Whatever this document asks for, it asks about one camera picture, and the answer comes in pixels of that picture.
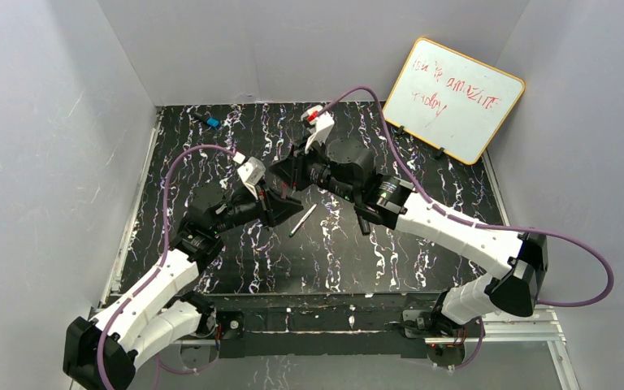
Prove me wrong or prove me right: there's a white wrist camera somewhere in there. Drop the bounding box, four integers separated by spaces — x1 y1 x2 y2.
301 105 335 154
236 157 266 199

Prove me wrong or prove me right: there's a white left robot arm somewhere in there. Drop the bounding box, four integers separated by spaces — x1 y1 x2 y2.
63 182 304 389

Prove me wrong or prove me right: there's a yellow-framed whiteboard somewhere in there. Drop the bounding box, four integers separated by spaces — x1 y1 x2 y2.
383 38 526 165

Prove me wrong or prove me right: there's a black orange highlighter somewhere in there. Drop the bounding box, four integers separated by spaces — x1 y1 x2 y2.
357 215 371 236

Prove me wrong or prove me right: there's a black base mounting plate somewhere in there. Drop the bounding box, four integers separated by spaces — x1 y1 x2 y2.
180 290 485 359

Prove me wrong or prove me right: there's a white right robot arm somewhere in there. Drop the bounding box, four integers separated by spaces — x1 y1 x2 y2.
270 138 548 333

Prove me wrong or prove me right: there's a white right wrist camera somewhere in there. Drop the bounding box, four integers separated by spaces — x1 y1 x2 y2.
301 105 335 154

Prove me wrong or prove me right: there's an aluminium rail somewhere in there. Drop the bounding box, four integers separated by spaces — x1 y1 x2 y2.
425 304 567 345

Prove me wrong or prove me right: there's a white green-tipped pen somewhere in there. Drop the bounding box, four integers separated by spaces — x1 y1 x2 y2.
288 204 317 237

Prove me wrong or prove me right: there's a blue pen cap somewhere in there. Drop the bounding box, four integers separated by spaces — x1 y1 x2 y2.
206 118 220 128

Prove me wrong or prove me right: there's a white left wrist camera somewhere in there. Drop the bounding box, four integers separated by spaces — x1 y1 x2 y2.
236 157 266 199

